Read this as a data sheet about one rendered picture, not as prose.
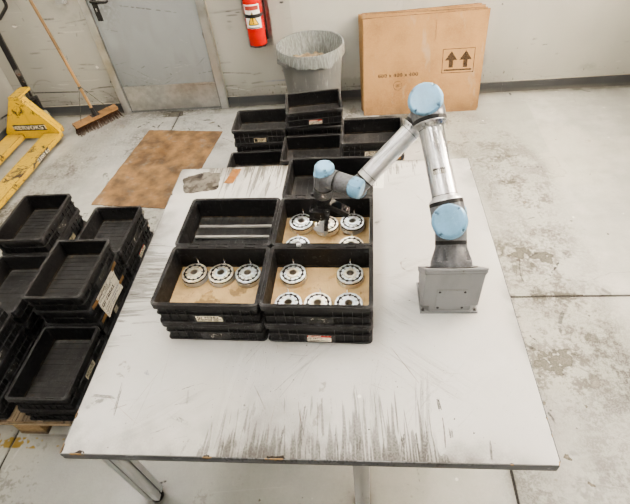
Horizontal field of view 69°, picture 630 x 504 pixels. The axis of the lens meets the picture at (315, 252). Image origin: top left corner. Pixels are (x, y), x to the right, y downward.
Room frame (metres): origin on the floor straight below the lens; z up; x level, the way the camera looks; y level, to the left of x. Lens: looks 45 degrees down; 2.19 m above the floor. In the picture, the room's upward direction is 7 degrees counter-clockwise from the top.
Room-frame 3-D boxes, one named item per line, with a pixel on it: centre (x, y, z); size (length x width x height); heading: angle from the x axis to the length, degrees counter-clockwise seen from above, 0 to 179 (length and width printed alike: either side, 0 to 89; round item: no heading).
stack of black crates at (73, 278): (1.69, 1.24, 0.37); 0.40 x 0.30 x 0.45; 172
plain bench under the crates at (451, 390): (1.36, 0.02, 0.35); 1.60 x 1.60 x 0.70; 82
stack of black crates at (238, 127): (3.11, 0.27, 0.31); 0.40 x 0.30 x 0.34; 82
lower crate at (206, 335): (1.19, 0.39, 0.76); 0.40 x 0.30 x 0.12; 80
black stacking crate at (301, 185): (1.71, -0.11, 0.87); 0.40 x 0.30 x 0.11; 80
